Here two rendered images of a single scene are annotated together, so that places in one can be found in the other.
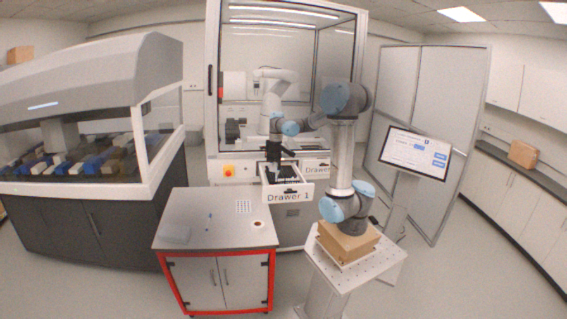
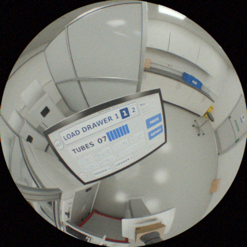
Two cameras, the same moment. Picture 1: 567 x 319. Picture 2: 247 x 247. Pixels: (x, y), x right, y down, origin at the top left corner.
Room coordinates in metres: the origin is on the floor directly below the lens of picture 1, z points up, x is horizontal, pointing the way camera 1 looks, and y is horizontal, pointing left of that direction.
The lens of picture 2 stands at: (1.32, -0.86, 1.34)
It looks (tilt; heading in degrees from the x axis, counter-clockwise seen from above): 55 degrees down; 298
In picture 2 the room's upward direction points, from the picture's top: 1 degrees counter-clockwise
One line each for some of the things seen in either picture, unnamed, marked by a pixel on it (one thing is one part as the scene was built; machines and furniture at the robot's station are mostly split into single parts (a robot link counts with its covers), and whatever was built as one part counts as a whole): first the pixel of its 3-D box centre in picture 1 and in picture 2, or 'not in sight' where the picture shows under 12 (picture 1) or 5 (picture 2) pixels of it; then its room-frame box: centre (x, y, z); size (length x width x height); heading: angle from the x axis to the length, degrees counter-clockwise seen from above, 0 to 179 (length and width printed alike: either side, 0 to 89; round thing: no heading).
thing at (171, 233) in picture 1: (174, 233); not in sight; (0.77, 0.51, 0.78); 0.15 x 0.10 x 0.04; 92
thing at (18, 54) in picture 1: (19, 56); not in sight; (1.92, 4.02, 2.11); 0.41 x 0.32 x 0.28; 8
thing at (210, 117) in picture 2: not in sight; (203, 122); (-0.39, -2.58, 0.31); 0.59 x 0.56 x 0.62; 98
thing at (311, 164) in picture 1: (321, 166); (66, 211); (1.48, -0.27, 0.87); 0.29 x 0.02 x 0.11; 103
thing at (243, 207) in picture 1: (243, 208); not in sight; (1.05, 0.21, 0.78); 0.12 x 0.08 x 0.04; 11
